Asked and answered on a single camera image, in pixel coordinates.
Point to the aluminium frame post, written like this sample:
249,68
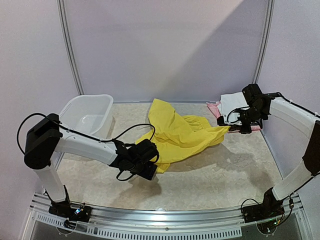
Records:
62,11
264,40

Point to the yellow garment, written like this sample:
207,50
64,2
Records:
179,137

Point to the white t-shirt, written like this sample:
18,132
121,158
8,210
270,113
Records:
229,102

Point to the front aluminium rail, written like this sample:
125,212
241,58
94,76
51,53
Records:
126,224

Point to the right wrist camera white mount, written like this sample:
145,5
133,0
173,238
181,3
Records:
229,119

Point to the folded pink garment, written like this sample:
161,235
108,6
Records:
215,109

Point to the left aluminium frame post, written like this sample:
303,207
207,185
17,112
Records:
62,11

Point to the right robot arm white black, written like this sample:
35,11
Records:
303,131

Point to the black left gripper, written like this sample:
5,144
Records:
149,174

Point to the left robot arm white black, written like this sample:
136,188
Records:
49,136

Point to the white plastic laundry basket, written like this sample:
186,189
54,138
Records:
89,114

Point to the right aluminium frame post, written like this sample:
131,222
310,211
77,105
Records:
264,40

